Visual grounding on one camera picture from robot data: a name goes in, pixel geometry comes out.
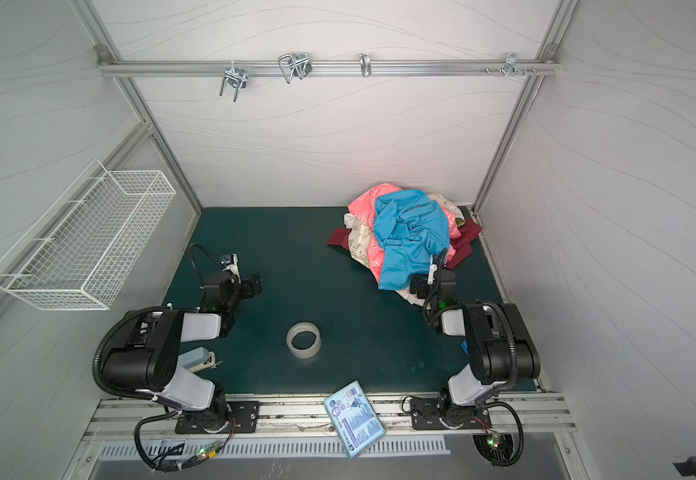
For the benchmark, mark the maroon cloth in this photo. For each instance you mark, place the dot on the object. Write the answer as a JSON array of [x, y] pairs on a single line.
[[469, 232]]

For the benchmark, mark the white wire basket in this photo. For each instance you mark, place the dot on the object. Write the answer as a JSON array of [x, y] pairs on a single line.
[[79, 253]]

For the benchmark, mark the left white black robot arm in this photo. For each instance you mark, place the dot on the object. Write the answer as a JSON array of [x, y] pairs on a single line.
[[139, 357]]

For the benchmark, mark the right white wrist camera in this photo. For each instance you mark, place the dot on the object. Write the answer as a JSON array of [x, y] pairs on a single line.
[[433, 268]]

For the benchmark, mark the small metal bracket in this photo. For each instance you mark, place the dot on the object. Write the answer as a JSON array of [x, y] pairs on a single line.
[[365, 65]]

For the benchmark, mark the blue printed booklet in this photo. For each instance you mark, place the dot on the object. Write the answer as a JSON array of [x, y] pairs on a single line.
[[354, 419]]

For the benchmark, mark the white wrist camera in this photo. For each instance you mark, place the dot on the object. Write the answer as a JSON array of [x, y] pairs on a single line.
[[229, 263], [433, 268]]

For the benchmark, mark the metal bolt bracket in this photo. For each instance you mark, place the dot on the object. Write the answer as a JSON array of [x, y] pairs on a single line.
[[511, 67]]

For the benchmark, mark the pink patterned cloth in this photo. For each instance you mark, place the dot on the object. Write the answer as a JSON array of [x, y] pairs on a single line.
[[378, 240]]

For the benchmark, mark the clear tape roll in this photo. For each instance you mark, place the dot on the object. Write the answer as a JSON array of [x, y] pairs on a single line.
[[304, 340]]

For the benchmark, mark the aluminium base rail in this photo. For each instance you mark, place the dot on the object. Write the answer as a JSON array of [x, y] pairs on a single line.
[[305, 415]]

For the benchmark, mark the grey stapler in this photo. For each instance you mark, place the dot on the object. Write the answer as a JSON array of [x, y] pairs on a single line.
[[198, 359]]

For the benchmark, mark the aluminium cross rail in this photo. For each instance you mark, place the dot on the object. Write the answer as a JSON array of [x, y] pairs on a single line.
[[321, 68]]

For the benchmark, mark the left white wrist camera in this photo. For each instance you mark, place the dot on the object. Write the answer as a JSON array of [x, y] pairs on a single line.
[[229, 263]]

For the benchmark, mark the metal u-bolt clamp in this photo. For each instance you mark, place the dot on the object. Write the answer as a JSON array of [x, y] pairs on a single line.
[[295, 65]]

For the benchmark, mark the metal hook clamp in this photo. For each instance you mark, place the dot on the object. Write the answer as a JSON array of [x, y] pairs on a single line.
[[234, 80]]

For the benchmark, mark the blue cloth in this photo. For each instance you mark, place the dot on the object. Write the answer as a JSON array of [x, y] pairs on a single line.
[[410, 228]]

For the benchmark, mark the cream patterned cloth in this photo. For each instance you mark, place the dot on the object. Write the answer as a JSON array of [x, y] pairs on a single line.
[[360, 237]]

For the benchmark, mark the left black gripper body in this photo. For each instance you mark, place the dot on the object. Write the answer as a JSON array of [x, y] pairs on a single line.
[[246, 290]]

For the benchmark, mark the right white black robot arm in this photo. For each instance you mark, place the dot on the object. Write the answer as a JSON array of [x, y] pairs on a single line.
[[500, 354]]

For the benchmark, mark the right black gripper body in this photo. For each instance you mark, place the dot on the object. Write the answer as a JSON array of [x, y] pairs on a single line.
[[423, 285]]

